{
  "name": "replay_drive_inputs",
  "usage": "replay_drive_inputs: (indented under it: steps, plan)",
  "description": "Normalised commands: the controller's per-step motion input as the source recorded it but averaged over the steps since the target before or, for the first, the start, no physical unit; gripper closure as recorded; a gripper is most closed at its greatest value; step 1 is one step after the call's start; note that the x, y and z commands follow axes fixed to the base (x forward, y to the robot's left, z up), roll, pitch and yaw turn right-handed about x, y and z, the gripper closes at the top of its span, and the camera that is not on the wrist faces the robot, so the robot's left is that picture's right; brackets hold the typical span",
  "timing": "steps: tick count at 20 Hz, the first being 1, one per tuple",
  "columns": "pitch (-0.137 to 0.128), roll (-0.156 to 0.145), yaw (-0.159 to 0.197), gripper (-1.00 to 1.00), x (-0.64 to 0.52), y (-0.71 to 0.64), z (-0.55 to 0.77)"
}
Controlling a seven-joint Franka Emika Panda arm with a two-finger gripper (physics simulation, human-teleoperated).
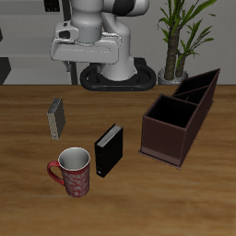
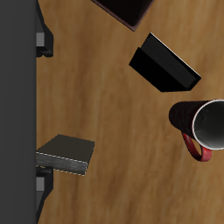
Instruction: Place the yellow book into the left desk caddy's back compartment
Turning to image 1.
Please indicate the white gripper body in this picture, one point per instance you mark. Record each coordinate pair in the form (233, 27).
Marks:
(86, 52)

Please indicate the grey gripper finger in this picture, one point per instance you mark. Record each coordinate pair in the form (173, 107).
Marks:
(67, 65)

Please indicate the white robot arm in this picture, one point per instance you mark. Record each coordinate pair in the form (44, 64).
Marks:
(120, 61)

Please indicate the yellow book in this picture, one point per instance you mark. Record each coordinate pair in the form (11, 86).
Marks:
(56, 121)

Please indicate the black book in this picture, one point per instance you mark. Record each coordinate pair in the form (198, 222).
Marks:
(109, 152)

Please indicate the dark brown desk caddy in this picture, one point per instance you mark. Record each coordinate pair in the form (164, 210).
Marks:
(166, 138)

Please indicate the green pot plant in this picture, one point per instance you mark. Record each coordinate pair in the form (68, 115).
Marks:
(172, 52)

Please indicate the red patterned mug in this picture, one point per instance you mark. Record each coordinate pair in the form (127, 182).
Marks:
(75, 178)

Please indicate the black wall panel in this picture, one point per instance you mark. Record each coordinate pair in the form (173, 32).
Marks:
(51, 5)

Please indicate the dark block by wall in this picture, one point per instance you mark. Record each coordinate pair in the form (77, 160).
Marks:
(3, 70)

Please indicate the flat black base plate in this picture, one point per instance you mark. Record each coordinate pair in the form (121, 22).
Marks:
(144, 80)

